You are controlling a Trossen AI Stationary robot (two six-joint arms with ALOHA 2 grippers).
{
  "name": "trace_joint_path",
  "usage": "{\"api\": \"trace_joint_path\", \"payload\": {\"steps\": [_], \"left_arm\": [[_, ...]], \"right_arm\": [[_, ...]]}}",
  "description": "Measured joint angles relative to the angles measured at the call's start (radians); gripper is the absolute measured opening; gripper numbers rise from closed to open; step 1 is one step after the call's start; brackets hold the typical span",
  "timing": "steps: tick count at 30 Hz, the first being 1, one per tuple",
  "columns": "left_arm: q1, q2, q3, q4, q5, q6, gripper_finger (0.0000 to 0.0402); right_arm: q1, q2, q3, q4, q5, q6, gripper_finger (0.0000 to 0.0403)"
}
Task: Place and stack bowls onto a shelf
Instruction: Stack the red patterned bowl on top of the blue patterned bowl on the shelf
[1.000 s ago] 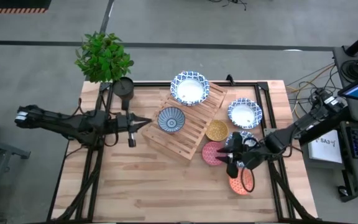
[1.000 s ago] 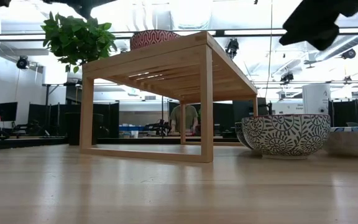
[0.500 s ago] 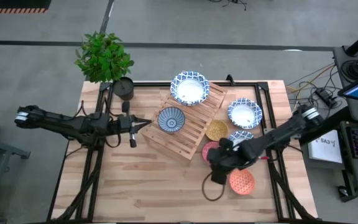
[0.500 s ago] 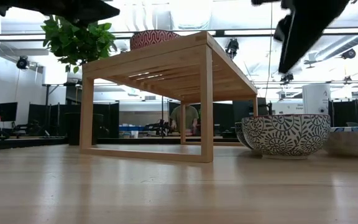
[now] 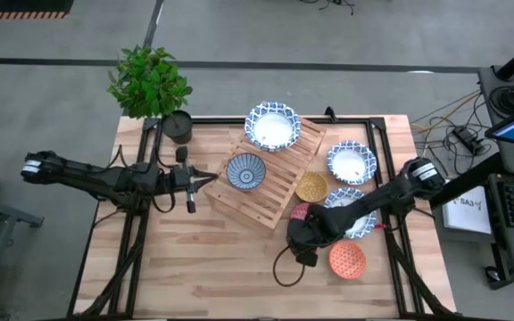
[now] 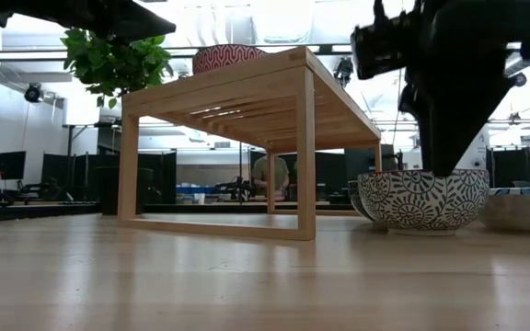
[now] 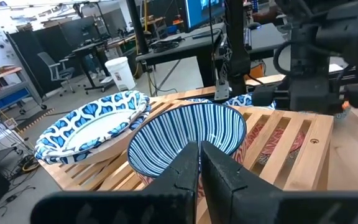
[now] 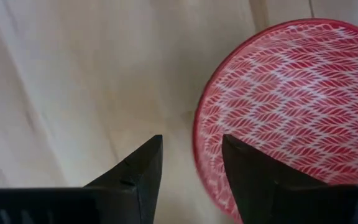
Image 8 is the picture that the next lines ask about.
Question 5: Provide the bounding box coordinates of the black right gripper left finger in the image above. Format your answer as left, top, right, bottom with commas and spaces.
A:
0, 134, 163, 224

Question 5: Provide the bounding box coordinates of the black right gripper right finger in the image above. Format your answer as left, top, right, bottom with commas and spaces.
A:
221, 134, 358, 224

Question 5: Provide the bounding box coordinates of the red leaf pattern bowl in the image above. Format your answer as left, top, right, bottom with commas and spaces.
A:
192, 17, 358, 224

